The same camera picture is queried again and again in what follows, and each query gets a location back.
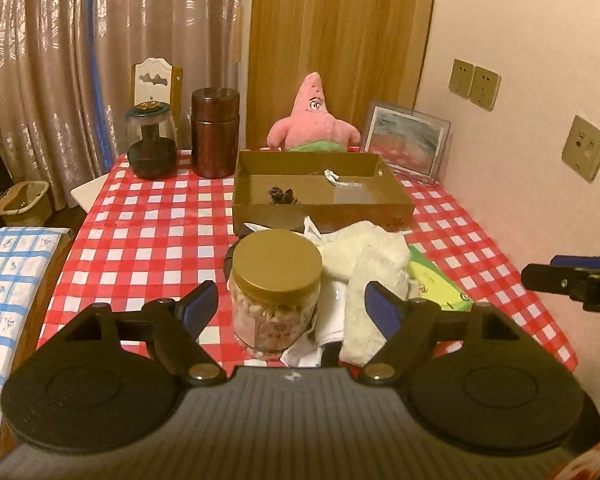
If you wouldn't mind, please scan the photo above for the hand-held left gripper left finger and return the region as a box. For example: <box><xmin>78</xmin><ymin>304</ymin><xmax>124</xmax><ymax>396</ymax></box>
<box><xmin>62</xmin><ymin>280</ymin><xmax>227</xmax><ymax>387</ymax></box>

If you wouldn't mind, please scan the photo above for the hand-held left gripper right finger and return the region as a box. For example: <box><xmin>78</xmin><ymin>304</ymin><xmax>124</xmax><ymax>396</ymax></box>
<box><xmin>362</xmin><ymin>281</ymin><xmax>527</xmax><ymax>387</ymax></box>

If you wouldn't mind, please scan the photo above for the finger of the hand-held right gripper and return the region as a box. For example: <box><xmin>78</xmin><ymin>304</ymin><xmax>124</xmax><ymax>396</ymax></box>
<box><xmin>521</xmin><ymin>263</ymin><xmax>583</xmax><ymax>295</ymax></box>
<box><xmin>551</xmin><ymin>255</ymin><xmax>600</xmax><ymax>270</ymax></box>

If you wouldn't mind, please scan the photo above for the brown cardboard box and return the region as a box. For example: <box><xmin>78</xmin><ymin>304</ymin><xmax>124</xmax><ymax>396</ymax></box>
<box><xmin>231</xmin><ymin>149</ymin><xmax>416</xmax><ymax>238</ymax></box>

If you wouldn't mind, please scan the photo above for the green packet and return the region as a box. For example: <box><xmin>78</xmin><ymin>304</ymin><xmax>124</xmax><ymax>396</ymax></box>
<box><xmin>406</xmin><ymin>243</ymin><xmax>476</xmax><ymax>312</ymax></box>

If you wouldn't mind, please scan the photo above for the red white checked tablecloth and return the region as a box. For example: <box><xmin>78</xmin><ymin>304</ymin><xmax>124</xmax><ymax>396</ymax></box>
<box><xmin>36</xmin><ymin>144</ymin><xmax>579</xmax><ymax>377</ymax></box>

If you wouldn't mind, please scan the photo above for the plastic jar gold lid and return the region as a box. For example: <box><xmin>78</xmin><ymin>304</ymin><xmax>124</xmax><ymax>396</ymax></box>
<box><xmin>228</xmin><ymin>228</ymin><xmax>324</xmax><ymax>360</ymax></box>

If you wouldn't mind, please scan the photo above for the clear plastic bag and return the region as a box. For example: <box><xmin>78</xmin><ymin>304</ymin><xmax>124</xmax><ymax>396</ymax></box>
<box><xmin>332</xmin><ymin>180</ymin><xmax>382</xmax><ymax>204</ymax></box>

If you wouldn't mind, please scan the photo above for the glass jar with dark liquid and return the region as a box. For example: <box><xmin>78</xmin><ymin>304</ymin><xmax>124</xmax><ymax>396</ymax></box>
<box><xmin>124</xmin><ymin>101</ymin><xmax>179</xmax><ymax>180</ymax></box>

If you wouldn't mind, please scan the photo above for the white stool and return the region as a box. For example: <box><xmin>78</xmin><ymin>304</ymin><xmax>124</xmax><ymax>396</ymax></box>
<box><xmin>70</xmin><ymin>172</ymin><xmax>112</xmax><ymax>214</ymax></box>

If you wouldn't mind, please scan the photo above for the brown cylindrical canister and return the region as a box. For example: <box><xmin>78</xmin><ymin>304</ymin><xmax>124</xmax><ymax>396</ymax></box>
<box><xmin>190</xmin><ymin>87</ymin><xmax>240</xmax><ymax>180</ymax></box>

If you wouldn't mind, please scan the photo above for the bed blue checked sheet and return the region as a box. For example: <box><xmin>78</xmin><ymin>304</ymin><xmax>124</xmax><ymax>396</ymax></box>
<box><xmin>0</xmin><ymin>226</ymin><xmax>74</xmax><ymax>463</ymax></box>

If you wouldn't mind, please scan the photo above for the pink starfish plush toy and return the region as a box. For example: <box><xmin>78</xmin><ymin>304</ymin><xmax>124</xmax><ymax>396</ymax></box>
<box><xmin>266</xmin><ymin>72</ymin><xmax>362</xmax><ymax>153</ymax></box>

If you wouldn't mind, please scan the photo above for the beige basket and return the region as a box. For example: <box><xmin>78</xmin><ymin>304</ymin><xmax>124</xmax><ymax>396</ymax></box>
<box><xmin>0</xmin><ymin>179</ymin><xmax>53</xmax><ymax>228</ymax></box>

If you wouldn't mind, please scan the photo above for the white chair back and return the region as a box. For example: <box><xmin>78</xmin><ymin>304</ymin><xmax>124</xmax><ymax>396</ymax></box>
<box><xmin>131</xmin><ymin>57</ymin><xmax>184</xmax><ymax>128</ymax></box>

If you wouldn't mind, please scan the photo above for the blue pole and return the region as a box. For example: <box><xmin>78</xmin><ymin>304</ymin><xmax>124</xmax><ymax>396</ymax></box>
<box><xmin>86</xmin><ymin>0</ymin><xmax>107</xmax><ymax>161</ymax></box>

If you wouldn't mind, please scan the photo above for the wooden wardrobe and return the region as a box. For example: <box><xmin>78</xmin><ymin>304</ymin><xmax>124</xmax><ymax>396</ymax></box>
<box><xmin>244</xmin><ymin>0</ymin><xmax>439</xmax><ymax>152</ymax></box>

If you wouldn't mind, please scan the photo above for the beige patterned curtain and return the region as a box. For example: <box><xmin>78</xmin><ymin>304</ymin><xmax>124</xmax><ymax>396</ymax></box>
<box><xmin>0</xmin><ymin>0</ymin><xmax>247</xmax><ymax>212</ymax></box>

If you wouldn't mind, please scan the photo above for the beige wall outlet plate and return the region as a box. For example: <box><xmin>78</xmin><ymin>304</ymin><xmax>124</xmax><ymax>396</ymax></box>
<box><xmin>561</xmin><ymin>114</ymin><xmax>600</xmax><ymax>184</ymax></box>

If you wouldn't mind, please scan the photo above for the clear picture frame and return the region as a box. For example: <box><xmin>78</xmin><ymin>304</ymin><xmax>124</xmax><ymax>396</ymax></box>
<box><xmin>360</xmin><ymin>99</ymin><xmax>452</xmax><ymax>184</ymax></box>

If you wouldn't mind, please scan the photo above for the beige wall socket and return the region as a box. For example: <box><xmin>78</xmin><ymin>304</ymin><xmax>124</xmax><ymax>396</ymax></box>
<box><xmin>469</xmin><ymin>65</ymin><xmax>502</xmax><ymax>112</ymax></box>
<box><xmin>448</xmin><ymin>58</ymin><xmax>476</xmax><ymax>97</ymax></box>

